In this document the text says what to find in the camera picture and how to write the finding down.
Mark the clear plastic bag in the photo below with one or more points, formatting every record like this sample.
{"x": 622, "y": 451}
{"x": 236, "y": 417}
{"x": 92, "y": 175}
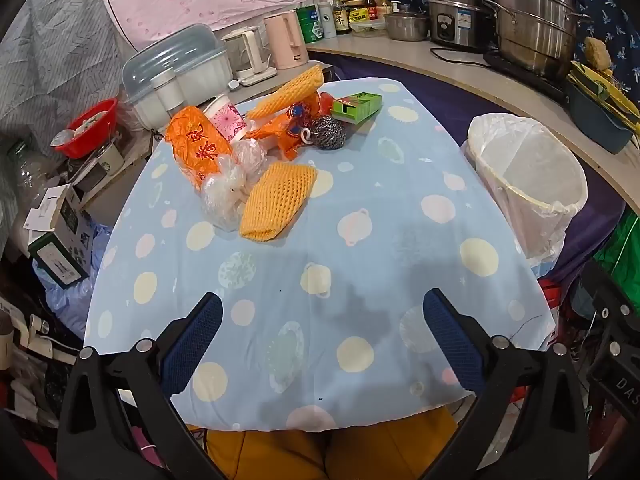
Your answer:
{"x": 225, "y": 200}

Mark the green plastic bag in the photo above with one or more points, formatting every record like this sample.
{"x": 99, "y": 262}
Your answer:
{"x": 620, "y": 250}

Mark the blue dotted tablecloth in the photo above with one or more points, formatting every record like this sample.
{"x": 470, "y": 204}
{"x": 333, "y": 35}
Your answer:
{"x": 375, "y": 240}

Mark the blue plastic bag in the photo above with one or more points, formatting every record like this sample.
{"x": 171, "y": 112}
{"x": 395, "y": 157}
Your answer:
{"x": 75, "y": 290}

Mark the pink paper cup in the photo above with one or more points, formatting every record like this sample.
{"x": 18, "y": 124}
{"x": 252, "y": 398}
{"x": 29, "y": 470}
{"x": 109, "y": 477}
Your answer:
{"x": 230, "y": 122}

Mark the steel wool scrubber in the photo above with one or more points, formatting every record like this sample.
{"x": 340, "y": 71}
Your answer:
{"x": 327, "y": 132}

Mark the orange plastic bag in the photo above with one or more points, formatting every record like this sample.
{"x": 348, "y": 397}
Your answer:
{"x": 192, "y": 142}

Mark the red plastic basin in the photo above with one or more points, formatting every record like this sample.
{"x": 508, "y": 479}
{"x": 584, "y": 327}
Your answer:
{"x": 90, "y": 130}

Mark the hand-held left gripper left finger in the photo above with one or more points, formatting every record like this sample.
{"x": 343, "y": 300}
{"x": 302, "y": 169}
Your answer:
{"x": 195, "y": 345}

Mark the green tin can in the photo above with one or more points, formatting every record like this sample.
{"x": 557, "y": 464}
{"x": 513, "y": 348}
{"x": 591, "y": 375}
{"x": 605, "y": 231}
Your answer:
{"x": 307, "y": 22}

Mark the lidded plastic dish rack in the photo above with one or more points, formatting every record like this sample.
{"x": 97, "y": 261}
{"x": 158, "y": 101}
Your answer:
{"x": 172, "y": 75}

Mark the stack of yellow blue basins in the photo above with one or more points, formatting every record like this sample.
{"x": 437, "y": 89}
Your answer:
{"x": 600, "y": 110}

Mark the person's yellow pants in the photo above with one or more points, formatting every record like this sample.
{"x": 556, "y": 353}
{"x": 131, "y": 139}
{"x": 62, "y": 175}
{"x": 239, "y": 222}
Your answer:
{"x": 280, "y": 455}

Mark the red plastic bag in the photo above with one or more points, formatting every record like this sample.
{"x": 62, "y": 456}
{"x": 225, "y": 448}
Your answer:
{"x": 326, "y": 102}

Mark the grey patterned cloth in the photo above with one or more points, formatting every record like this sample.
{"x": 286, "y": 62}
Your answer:
{"x": 50, "y": 60}

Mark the white lined trash bin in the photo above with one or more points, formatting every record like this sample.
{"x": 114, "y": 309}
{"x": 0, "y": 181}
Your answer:
{"x": 525, "y": 160}

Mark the amber pump bottle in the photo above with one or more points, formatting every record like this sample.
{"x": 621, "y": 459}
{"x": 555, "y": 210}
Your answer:
{"x": 383, "y": 4}

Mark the black induction cooktop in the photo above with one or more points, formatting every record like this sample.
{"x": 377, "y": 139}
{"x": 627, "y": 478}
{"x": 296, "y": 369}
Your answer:
{"x": 525, "y": 80}

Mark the large steel steamer pot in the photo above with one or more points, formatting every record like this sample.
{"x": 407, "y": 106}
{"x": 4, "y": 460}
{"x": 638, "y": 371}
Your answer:
{"x": 535, "y": 20}

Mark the small steel pot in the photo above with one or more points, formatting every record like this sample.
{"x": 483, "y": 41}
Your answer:
{"x": 407, "y": 25}

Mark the steel rice cooker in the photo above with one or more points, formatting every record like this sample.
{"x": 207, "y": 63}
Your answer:
{"x": 457, "y": 15}

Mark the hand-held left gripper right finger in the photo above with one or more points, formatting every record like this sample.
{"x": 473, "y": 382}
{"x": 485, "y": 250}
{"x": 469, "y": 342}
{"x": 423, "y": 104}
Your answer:
{"x": 450, "y": 340}

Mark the white power plug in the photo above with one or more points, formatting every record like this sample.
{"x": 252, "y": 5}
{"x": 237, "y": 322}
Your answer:
{"x": 235, "y": 84}

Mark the white bottle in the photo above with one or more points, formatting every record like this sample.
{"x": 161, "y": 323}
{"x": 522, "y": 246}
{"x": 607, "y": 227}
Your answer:
{"x": 327, "y": 19}

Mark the dark sauce bottle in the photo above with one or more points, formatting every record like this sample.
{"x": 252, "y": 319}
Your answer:
{"x": 341, "y": 20}

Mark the orange foam net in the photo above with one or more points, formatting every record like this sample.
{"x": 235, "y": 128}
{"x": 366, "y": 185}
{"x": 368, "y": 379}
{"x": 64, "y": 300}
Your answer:
{"x": 277, "y": 200}
{"x": 290, "y": 92}

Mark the white electric kettle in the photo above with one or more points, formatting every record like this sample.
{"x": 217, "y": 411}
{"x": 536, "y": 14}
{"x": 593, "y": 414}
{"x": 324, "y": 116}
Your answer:
{"x": 245, "y": 52}

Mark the clear plastic bottle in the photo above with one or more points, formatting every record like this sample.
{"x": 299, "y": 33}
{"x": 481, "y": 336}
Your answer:
{"x": 20, "y": 175}

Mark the orange snack wrapper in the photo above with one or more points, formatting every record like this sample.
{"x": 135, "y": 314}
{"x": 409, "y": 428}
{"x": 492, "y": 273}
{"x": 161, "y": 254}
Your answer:
{"x": 282, "y": 132}

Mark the white cardboard box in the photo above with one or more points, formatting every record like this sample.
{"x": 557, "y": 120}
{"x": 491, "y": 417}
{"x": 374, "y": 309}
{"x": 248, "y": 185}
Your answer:
{"x": 60, "y": 252}

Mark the brown loofah sponge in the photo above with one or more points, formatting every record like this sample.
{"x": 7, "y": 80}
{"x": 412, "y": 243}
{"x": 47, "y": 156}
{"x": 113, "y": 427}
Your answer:
{"x": 597, "y": 52}

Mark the green cardboard box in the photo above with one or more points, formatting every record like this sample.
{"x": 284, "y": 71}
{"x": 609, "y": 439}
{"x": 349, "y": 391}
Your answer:
{"x": 357, "y": 106}

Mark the pink electric kettle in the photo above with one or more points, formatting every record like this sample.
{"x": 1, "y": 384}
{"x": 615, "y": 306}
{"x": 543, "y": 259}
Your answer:
{"x": 285, "y": 40}

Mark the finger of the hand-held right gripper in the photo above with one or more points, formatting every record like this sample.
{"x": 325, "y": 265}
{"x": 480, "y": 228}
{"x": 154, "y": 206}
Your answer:
{"x": 615, "y": 290}
{"x": 617, "y": 385}

